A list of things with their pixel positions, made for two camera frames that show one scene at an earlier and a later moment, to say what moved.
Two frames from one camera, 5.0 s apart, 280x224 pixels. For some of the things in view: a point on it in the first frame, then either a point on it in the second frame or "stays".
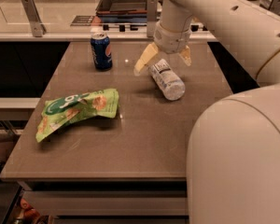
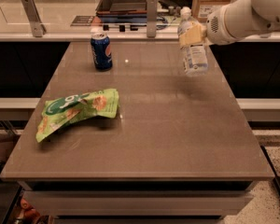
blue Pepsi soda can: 102,50 stays
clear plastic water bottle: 166,80 to 194,56
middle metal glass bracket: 151,16 stays
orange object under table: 29,211 stays
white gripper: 172,38 to 220,27
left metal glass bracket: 38,28 stays
